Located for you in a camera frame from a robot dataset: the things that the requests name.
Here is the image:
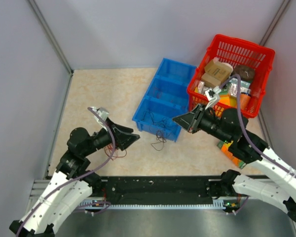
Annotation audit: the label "teal tissue pack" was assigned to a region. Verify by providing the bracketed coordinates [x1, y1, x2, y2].
[226, 77, 251, 97]

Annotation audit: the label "aluminium corner post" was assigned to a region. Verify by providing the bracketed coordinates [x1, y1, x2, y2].
[26, 0, 73, 76]
[259, 0, 292, 46]

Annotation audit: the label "orange yellow sponge pack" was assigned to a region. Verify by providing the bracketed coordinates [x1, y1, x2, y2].
[217, 141, 246, 169]

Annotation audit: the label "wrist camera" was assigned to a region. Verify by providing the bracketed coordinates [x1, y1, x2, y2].
[205, 86, 221, 109]
[88, 107, 109, 128]

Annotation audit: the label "red plastic basket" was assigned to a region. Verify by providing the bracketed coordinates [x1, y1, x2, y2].
[187, 34, 275, 119]

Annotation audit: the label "upper brown cardboard box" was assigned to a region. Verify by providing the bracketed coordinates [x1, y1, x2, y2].
[204, 57, 233, 82]

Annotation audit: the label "silver foil packets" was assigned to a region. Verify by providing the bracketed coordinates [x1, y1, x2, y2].
[194, 80, 212, 98]

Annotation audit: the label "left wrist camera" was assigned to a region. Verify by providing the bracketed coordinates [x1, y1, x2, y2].
[88, 107, 109, 128]

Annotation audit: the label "red wire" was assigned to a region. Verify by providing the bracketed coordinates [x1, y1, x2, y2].
[105, 144, 128, 161]

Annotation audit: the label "left aluminium corner post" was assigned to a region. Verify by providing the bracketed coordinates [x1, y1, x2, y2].
[26, 0, 73, 76]

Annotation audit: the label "white cable duct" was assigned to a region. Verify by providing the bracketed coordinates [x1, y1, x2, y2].
[76, 199, 226, 210]

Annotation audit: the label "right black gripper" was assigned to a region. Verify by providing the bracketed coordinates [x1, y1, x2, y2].
[172, 103, 232, 144]

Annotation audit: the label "black thin wire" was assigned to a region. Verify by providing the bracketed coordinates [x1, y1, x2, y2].
[141, 110, 181, 129]

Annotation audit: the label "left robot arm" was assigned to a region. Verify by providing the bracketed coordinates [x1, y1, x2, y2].
[9, 118, 140, 237]

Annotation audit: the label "yellow sponge pack in basket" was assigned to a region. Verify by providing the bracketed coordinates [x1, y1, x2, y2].
[219, 90, 237, 107]

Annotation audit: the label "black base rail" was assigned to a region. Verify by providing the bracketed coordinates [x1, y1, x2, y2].
[91, 176, 238, 204]

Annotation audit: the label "brown cardboard box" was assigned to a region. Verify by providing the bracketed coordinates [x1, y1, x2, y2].
[201, 73, 222, 88]
[204, 57, 233, 82]

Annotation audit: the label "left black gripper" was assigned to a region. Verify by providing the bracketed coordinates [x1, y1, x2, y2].
[83, 117, 140, 156]

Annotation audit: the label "orange bottle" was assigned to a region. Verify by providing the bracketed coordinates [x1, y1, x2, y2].
[240, 92, 251, 110]

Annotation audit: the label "blue three-compartment bin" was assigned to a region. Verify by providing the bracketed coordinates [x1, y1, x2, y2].
[132, 58, 196, 142]

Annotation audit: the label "thin brown wire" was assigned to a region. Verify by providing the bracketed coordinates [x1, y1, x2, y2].
[150, 128, 168, 151]

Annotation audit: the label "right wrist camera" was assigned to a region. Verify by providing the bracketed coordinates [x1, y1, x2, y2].
[205, 86, 221, 109]

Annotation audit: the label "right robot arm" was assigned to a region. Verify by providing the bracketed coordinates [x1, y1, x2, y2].
[172, 104, 296, 222]

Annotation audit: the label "lower brown cardboard box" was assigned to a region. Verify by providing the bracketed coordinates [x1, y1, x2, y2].
[201, 73, 222, 88]

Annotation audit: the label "dark brown round item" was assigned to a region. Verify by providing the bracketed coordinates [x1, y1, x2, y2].
[232, 65, 255, 81]

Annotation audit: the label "right aluminium corner post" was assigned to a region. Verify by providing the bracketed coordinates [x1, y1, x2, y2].
[259, 0, 292, 46]

